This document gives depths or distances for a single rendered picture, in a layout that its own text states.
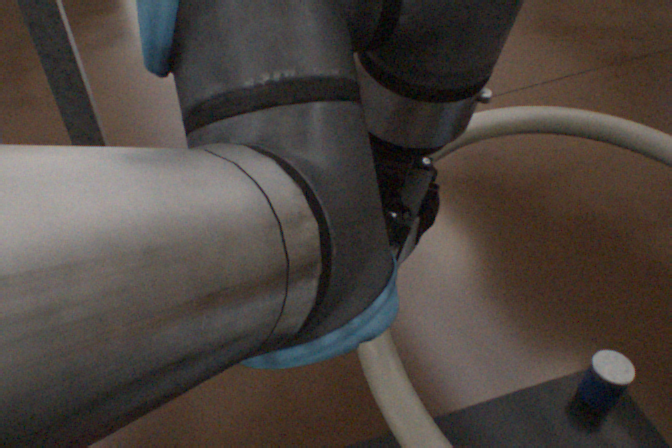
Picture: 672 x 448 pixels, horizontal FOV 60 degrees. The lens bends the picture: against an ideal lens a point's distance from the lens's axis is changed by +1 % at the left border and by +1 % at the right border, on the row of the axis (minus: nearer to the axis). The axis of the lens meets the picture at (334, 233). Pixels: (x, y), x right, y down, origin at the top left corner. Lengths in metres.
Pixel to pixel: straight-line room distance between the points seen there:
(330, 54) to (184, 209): 0.13
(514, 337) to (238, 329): 1.65
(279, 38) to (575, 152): 2.34
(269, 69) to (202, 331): 0.13
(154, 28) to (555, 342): 1.67
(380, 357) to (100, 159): 0.32
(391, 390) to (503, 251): 1.63
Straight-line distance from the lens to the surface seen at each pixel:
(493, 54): 0.37
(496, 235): 2.09
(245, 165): 0.22
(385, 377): 0.45
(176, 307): 0.16
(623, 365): 1.68
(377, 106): 0.38
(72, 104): 1.65
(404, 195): 0.46
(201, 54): 0.27
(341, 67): 0.28
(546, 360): 1.80
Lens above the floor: 1.42
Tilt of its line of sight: 44 degrees down
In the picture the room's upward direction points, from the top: straight up
